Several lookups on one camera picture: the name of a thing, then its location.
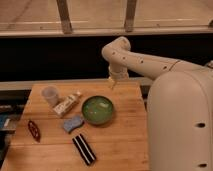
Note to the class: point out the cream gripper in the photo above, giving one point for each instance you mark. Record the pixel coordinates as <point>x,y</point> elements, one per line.
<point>116,75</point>

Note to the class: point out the dark red pepper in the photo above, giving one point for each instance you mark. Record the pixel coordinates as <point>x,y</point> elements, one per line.
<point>34,130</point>

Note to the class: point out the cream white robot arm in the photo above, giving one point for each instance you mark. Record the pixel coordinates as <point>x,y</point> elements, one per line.
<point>179,106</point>

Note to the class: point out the green ceramic bowl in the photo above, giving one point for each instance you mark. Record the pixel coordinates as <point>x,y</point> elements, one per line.
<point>97,110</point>

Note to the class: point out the white ceramic cup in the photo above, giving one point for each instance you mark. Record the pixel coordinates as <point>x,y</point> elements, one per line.
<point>51,95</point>

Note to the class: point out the white toothpaste box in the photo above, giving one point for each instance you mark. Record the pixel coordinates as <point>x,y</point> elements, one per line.
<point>67,104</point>

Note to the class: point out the blue sponge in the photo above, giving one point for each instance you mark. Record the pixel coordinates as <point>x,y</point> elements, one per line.
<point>73,123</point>

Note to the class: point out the black white striped box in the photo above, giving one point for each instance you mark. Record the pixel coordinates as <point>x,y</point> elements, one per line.
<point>84,149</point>

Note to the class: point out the right metal window post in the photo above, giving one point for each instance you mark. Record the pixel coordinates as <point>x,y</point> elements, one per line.
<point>130,15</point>

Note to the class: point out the metal window post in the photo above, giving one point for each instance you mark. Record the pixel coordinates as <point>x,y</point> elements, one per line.
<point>64,16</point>
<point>130,15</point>

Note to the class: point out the left metal window post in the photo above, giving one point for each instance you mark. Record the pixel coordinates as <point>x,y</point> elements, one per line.
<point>64,16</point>

